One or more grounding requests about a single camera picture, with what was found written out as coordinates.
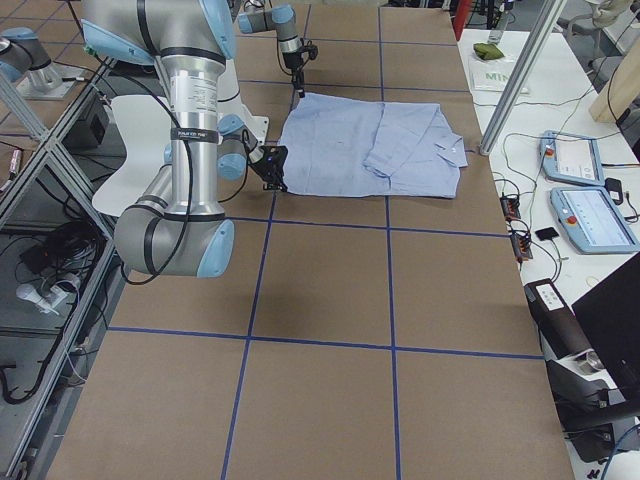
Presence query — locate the light blue striped shirt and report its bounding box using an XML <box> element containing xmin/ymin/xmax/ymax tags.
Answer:
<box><xmin>281</xmin><ymin>93</ymin><xmax>468</xmax><ymax>199</ymax></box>

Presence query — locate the orange connector board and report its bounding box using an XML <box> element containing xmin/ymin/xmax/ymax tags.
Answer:
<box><xmin>500</xmin><ymin>195</ymin><xmax>522</xmax><ymax>222</ymax></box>

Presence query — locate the black cylinder device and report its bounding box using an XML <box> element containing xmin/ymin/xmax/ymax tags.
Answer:
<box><xmin>524</xmin><ymin>279</ymin><xmax>604</xmax><ymax>374</ymax></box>

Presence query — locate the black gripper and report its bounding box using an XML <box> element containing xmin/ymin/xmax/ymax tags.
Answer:
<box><xmin>249</xmin><ymin>145</ymin><xmax>288</xmax><ymax>192</ymax></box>
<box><xmin>278</xmin><ymin>42</ymin><xmax>318</xmax><ymax>98</ymax></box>

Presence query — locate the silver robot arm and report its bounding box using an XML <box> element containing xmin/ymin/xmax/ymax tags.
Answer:
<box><xmin>82</xmin><ymin>1</ymin><xmax>286</xmax><ymax>278</ymax></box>
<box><xmin>237</xmin><ymin>4</ymin><xmax>318</xmax><ymax>99</ymax></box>

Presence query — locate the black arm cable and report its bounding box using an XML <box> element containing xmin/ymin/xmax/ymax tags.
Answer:
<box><xmin>89</xmin><ymin>54</ymin><xmax>261</xmax><ymax>289</ymax></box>

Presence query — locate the lower blue teach pendant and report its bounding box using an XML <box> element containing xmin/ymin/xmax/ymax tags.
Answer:
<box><xmin>549</xmin><ymin>186</ymin><xmax>639</xmax><ymax>254</ymax></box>

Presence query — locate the white power strip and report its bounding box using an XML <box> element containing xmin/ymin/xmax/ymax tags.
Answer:
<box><xmin>16</xmin><ymin>280</ymin><xmax>79</xmax><ymax>315</ymax></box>

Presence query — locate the clear plastic bag green print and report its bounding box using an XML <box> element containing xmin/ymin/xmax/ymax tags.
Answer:
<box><xmin>468</xmin><ymin>53</ymin><xmax>516</xmax><ymax>92</ymax></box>

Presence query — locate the black laptop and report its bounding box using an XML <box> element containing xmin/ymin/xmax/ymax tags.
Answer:
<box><xmin>572</xmin><ymin>255</ymin><xmax>639</xmax><ymax>398</ymax></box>

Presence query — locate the blue teach pendant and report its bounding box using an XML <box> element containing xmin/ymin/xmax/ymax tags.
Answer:
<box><xmin>549</xmin><ymin>186</ymin><xmax>639</xmax><ymax>254</ymax></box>
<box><xmin>539</xmin><ymin>130</ymin><xmax>605</xmax><ymax>187</ymax></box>

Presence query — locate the aluminium frame post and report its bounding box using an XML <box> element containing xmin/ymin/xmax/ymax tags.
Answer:
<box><xmin>479</xmin><ymin>0</ymin><xmax>566</xmax><ymax>155</ymax></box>

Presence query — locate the upper blue teach pendant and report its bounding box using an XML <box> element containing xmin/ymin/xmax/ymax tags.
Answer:
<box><xmin>539</xmin><ymin>130</ymin><xmax>605</xmax><ymax>187</ymax></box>

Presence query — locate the white moulded chair seat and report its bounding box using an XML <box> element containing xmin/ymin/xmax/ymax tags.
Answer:
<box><xmin>92</xmin><ymin>95</ymin><xmax>171</xmax><ymax>217</ymax></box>

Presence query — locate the olive green pouch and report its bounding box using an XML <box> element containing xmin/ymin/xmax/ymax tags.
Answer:
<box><xmin>473</xmin><ymin>42</ymin><xmax>505</xmax><ymax>61</ymax></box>

